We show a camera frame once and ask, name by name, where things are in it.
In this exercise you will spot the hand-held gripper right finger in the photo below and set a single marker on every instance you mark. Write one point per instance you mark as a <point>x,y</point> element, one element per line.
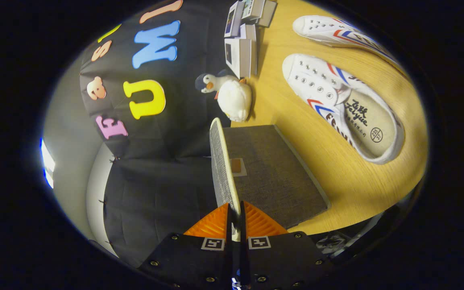
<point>243,257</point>

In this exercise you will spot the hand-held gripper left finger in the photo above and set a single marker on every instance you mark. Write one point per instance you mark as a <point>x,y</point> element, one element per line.
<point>229,257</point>

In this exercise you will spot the grey fabric storage box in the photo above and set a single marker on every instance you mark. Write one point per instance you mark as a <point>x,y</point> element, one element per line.
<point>272,173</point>

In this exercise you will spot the white canvas shoe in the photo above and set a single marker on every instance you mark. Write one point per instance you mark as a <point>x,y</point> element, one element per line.
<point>320,28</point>
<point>316,80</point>

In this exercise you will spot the white penguin plush toy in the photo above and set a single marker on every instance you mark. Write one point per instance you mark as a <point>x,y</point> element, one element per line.
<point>234,100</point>

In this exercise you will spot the white book dark photo cover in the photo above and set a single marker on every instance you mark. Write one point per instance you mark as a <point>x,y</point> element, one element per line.
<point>244,56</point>

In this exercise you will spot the large ceiling light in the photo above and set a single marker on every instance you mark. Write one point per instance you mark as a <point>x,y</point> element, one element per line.
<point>47,163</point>

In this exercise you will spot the plain white book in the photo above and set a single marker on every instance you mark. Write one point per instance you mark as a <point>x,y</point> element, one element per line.
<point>248,32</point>

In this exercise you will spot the white book blue cover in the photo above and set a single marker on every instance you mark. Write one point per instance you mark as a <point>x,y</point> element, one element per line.
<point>235,20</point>

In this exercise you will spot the white book teal cover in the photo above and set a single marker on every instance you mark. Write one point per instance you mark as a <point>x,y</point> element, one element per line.
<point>254,10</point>

